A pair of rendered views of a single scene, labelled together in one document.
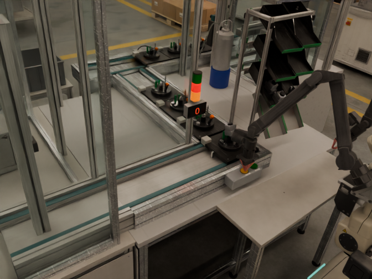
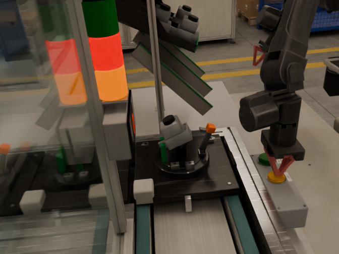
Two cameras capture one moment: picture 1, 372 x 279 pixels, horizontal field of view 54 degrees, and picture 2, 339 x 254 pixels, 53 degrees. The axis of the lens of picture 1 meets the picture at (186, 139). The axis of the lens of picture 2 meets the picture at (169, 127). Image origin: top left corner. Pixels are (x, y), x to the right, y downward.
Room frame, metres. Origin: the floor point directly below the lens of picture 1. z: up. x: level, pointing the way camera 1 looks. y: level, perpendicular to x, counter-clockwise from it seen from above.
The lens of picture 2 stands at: (1.32, 0.33, 1.49)
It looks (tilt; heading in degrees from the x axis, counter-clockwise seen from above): 30 degrees down; 306
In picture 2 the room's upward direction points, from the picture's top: 5 degrees counter-clockwise
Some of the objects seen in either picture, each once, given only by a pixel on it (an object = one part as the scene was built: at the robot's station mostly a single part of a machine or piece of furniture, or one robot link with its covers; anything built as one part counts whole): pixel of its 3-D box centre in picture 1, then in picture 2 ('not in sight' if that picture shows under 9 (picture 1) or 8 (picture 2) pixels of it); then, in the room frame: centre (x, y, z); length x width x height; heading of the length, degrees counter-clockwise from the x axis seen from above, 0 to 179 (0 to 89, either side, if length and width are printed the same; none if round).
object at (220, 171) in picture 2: (229, 145); (181, 165); (1.72, -0.25, 0.96); 0.24 x 0.24 x 0.02; 38
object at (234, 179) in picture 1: (243, 175); (274, 187); (1.50, -0.32, 0.93); 0.21 x 0.07 x 0.06; 128
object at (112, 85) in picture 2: (195, 94); (110, 80); (1.69, -0.03, 1.28); 0.05 x 0.05 x 0.05
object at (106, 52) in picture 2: (196, 86); (105, 50); (1.69, -0.03, 1.33); 0.05 x 0.05 x 0.05
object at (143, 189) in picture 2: (206, 140); (144, 191); (1.74, -0.12, 0.97); 0.05 x 0.05 x 0.04; 38
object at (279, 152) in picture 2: (248, 153); (283, 132); (1.49, -0.32, 1.08); 0.10 x 0.07 x 0.07; 128
